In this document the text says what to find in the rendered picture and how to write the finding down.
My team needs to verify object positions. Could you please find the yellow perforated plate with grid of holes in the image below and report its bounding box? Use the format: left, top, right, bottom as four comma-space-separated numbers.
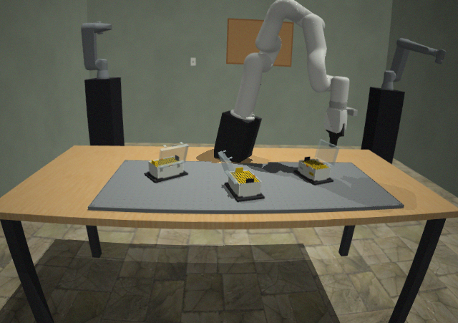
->
301, 157, 328, 170

